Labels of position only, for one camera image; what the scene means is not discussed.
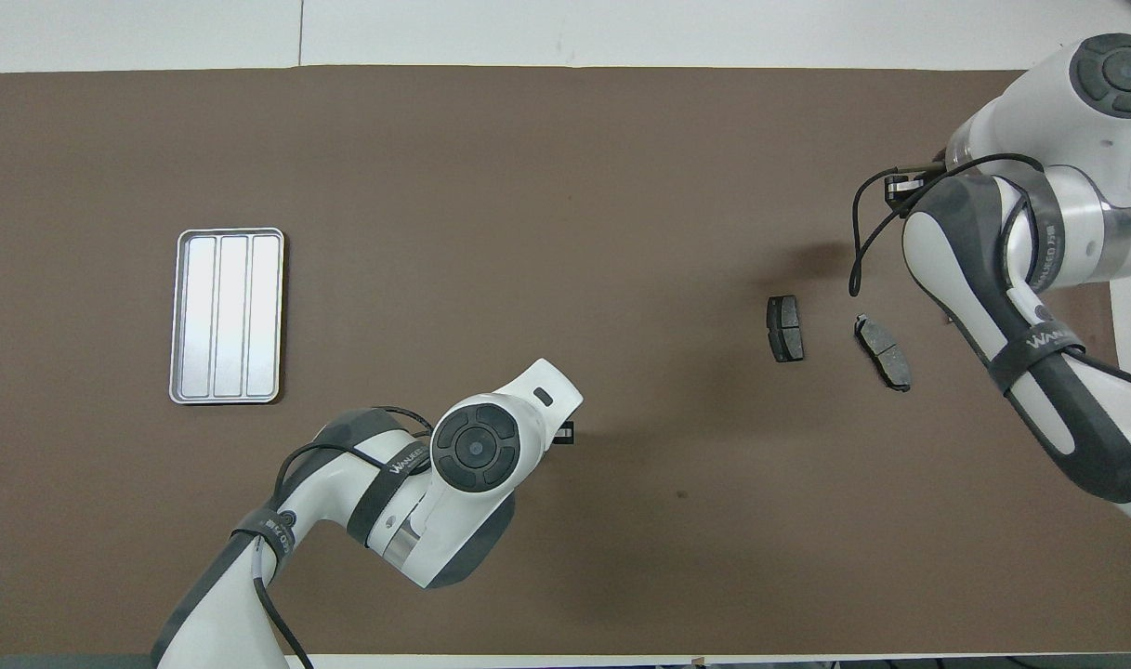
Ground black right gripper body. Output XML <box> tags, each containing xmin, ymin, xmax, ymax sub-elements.
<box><xmin>884</xmin><ymin>165</ymin><xmax>948</xmax><ymax>206</ymax></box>

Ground silver metal tray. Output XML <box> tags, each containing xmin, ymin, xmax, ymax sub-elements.
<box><xmin>169</xmin><ymin>228</ymin><xmax>285</xmax><ymax>406</ymax></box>

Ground curved dark brake pad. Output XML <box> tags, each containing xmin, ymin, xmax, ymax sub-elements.
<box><xmin>853</xmin><ymin>314</ymin><xmax>912</xmax><ymax>392</ymax></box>

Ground rectangular dark brake pad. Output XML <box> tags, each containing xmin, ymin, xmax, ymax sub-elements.
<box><xmin>768</xmin><ymin>295</ymin><xmax>805</xmax><ymax>363</ymax></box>

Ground brown table mat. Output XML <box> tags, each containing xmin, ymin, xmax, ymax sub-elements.
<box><xmin>0</xmin><ymin>65</ymin><xmax>1131</xmax><ymax>656</ymax></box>

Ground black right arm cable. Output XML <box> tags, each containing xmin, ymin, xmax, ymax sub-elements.
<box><xmin>848</xmin><ymin>153</ymin><xmax>1045</xmax><ymax>298</ymax></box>

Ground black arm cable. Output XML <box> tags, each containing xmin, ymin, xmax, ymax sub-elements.
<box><xmin>848</xmin><ymin>153</ymin><xmax>1045</xmax><ymax>298</ymax></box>
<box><xmin>256</xmin><ymin>406</ymin><xmax>436</xmax><ymax>669</ymax></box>

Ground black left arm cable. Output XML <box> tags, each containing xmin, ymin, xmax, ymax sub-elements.
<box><xmin>256</xmin><ymin>406</ymin><xmax>436</xmax><ymax>669</ymax></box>

